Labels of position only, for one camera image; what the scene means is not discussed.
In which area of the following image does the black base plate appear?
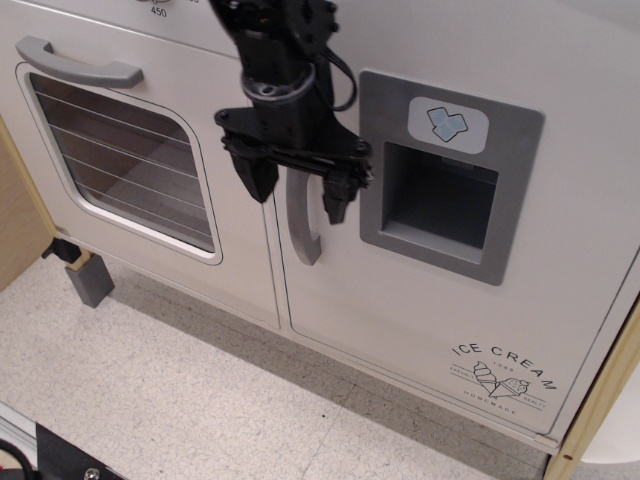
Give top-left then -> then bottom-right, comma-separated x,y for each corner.
0,423 -> 126,480

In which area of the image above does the white toy oven door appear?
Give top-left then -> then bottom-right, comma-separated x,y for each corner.
1,1 -> 279,327

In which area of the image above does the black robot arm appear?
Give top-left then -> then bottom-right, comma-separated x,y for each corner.
211,1 -> 372,224

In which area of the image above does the white round object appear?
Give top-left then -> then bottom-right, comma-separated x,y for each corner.
581,430 -> 639,466

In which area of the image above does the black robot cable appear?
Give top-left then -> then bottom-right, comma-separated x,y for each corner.
319,47 -> 358,112

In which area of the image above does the grey oven door handle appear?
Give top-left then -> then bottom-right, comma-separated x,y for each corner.
15,36 -> 144,89

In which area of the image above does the light wooden right post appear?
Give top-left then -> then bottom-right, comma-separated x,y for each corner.
543,298 -> 639,479

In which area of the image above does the black clamp bracket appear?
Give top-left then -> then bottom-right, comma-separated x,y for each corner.
41,238 -> 82,264

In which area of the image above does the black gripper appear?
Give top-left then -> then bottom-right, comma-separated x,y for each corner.
214,88 -> 371,224

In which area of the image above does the grey ice dispenser panel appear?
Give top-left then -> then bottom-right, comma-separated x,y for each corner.
359,70 -> 545,286

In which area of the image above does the grey fridge door handle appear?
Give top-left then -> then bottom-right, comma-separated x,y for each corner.
286,169 -> 322,266

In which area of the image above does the light wooden side panel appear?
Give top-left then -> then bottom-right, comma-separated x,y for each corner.
1,120 -> 55,290

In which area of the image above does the grey kitchen leg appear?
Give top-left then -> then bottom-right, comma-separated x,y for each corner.
65,255 -> 115,308

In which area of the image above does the white toy fridge door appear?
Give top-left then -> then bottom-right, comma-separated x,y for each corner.
276,1 -> 639,449

